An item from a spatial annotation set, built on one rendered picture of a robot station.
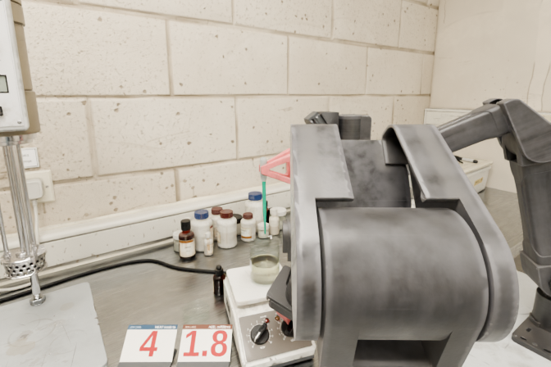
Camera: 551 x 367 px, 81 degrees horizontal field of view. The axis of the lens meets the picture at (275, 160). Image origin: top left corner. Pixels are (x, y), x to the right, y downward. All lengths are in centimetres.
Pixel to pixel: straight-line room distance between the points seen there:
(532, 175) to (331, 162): 58
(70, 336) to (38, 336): 6
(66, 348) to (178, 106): 66
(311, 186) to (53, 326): 72
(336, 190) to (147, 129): 90
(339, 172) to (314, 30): 121
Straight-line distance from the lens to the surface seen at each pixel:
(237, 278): 70
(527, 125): 69
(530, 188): 74
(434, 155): 20
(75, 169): 102
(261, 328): 62
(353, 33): 152
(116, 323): 80
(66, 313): 86
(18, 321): 88
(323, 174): 17
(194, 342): 67
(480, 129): 68
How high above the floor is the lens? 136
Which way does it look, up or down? 12 degrees down
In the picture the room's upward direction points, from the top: straight up
